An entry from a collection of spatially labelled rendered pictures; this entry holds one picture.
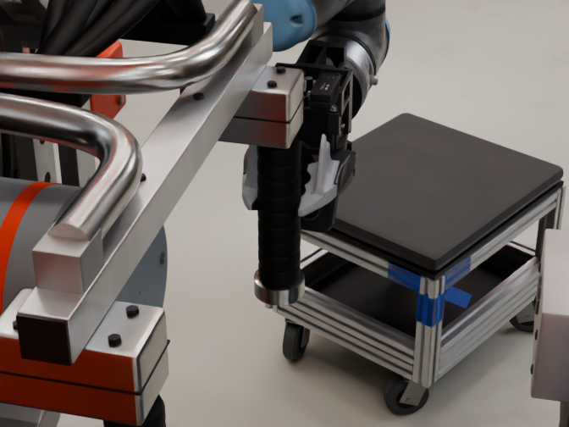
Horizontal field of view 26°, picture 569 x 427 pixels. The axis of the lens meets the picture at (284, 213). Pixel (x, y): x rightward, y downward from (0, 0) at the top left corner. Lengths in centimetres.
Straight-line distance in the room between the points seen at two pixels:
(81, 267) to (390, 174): 148
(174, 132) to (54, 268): 19
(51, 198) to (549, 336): 42
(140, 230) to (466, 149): 150
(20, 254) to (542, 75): 261
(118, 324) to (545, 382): 47
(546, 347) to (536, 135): 201
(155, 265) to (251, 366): 130
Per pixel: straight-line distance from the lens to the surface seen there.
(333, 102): 108
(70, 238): 67
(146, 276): 90
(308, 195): 103
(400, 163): 214
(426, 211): 200
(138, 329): 69
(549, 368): 106
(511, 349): 228
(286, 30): 108
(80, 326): 66
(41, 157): 117
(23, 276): 85
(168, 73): 85
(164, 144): 81
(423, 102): 315
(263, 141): 97
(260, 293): 105
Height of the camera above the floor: 135
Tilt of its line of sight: 31 degrees down
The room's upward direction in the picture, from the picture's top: straight up
